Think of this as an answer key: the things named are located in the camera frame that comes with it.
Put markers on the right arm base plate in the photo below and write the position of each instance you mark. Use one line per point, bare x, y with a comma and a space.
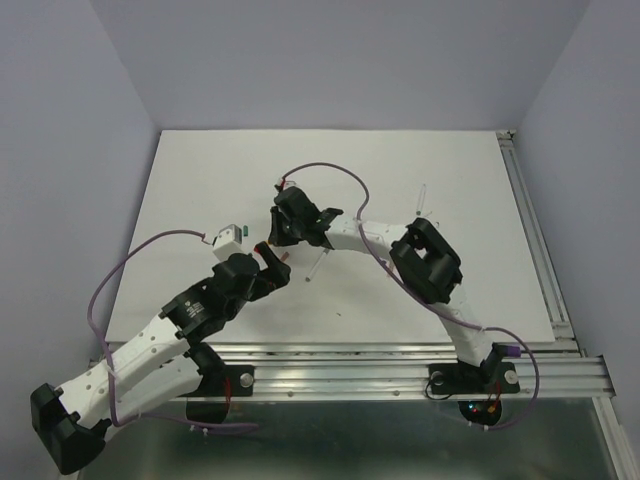
487, 383

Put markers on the dark green marker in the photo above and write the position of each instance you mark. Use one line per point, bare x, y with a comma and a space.
421, 200

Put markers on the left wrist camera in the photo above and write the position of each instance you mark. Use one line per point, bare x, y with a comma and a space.
228, 242

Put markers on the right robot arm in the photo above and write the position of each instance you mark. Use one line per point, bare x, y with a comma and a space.
416, 255

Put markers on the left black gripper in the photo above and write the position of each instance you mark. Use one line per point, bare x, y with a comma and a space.
278, 271

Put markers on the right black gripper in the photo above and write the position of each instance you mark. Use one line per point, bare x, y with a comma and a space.
277, 235

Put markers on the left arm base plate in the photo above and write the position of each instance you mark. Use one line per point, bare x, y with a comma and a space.
200, 372

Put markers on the grey cap marker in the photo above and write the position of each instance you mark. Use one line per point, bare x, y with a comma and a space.
316, 265

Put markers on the front aluminium rail frame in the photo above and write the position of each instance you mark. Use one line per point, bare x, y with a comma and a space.
333, 371

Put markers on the right side aluminium rail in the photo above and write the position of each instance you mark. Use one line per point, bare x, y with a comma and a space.
554, 302

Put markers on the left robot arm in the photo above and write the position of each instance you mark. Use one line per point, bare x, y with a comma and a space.
168, 358

